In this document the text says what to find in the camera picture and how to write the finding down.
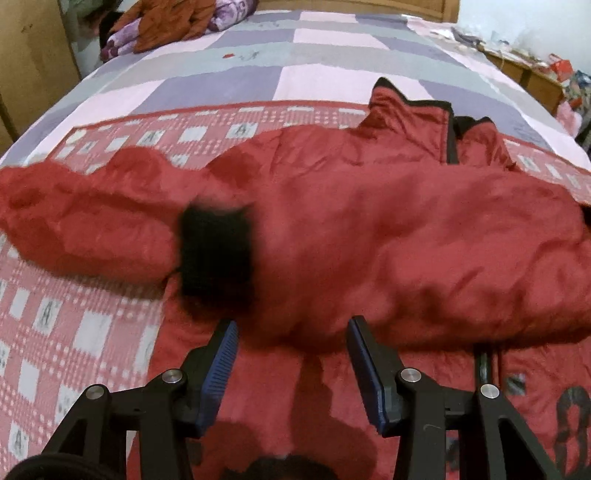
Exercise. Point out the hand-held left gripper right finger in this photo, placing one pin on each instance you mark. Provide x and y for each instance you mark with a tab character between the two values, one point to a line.
367	374

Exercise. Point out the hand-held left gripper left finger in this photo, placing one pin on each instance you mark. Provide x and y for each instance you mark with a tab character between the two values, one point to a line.
217	374

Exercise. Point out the red and black jacket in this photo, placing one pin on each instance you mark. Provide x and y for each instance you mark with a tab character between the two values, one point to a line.
369	230

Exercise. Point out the pile of colourful clothes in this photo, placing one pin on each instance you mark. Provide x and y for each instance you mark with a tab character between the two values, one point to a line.
577	101

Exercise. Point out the red checkered blanket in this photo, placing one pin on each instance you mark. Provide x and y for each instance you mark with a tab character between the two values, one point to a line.
46	346

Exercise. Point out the purple and pink checked bedsheet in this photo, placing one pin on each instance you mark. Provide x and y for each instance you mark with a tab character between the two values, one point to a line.
323	69

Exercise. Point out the wooden nightstand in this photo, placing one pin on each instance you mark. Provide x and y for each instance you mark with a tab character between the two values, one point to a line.
531	81

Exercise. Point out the orange-brown jacket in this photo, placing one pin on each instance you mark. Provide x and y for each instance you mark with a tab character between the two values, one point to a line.
166	21

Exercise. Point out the purple floral quilt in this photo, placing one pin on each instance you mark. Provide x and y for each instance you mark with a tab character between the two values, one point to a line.
231	11

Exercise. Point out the wooden wardrobe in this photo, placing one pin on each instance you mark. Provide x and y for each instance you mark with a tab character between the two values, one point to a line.
32	60

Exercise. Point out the dark cloth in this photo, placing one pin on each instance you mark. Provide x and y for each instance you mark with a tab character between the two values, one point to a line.
108	25

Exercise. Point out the wooden headboard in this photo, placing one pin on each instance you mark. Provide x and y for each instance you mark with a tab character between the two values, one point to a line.
369	5

